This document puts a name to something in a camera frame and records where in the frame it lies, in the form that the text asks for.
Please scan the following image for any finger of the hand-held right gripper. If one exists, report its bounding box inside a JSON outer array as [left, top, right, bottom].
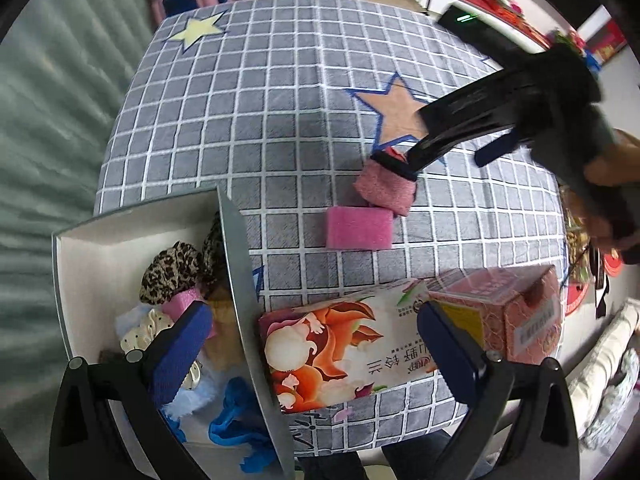
[[475, 132, 523, 167], [372, 67, 531, 181]]

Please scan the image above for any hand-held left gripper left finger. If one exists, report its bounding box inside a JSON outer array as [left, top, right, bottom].
[[47, 301, 216, 480]]

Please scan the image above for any white sofa cushion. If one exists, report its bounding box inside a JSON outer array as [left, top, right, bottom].
[[567, 300, 640, 451]]

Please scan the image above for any pink sponge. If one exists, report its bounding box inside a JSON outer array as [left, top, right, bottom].
[[162, 287, 218, 338], [325, 206, 395, 251]]

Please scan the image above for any beige fluffy cloth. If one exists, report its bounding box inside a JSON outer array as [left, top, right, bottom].
[[205, 300, 246, 371]]

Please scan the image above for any leopard print scrunchie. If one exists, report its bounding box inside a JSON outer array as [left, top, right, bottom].
[[139, 212, 231, 306]]

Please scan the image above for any red wall hanging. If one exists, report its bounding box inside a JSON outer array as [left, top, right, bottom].
[[590, 20, 626, 66]]

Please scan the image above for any cream polka dot scrunchie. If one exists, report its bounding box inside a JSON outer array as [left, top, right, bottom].
[[119, 309, 203, 392]]

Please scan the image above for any red ledge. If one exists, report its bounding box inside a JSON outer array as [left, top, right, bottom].
[[415, 0, 551, 51]]

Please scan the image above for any pink carton box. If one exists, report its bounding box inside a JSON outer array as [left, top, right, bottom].
[[427, 265, 563, 366]]

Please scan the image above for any printed tissue box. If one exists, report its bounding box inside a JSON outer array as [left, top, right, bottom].
[[258, 280, 441, 413]]

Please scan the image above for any pink towel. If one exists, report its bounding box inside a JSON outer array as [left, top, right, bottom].
[[354, 147, 418, 217]]

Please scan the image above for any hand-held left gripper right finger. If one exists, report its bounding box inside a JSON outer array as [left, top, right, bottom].
[[416, 301, 581, 480]]

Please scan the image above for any blue sequin cloth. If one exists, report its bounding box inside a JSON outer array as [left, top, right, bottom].
[[208, 377, 278, 473]]

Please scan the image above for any white storage box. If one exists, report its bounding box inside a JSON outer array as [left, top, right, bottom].
[[51, 186, 297, 480]]

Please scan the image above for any grey-green curtain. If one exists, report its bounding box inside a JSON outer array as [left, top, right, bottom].
[[0, 0, 161, 461]]

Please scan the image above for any pile of packaged goods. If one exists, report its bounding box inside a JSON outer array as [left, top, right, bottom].
[[560, 185, 626, 318]]

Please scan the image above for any person's right hand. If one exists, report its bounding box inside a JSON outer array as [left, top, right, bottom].
[[567, 130, 640, 252]]

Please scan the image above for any grey checked star blanket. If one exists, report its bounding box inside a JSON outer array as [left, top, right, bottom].
[[95, 0, 568, 456]]

